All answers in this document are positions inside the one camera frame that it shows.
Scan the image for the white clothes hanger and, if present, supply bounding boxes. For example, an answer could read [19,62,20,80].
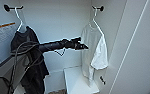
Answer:
[12,7,29,34]
[87,6,104,32]

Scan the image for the white printed warning label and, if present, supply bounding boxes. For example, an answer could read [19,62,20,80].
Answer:
[0,25,19,46]

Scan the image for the black wardrobe hook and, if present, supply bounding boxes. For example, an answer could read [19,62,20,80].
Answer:
[91,5,105,13]
[3,3,25,13]

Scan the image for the black hanging garment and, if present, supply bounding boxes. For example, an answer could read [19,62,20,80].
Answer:
[10,25,51,94]

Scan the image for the thin grey gripper cable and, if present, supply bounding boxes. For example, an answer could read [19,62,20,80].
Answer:
[53,47,68,57]

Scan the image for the white wardrobe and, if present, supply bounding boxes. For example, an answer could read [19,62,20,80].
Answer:
[0,0,129,94]

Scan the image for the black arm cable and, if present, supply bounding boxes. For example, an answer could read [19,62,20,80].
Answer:
[10,39,47,94]

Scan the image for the white inner shelf box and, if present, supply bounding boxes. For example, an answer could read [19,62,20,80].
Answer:
[63,65,101,94]

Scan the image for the small black door latch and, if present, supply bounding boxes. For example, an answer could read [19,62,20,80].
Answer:
[99,75,107,86]

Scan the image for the white shirt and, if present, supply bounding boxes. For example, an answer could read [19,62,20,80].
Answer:
[80,22,109,88]

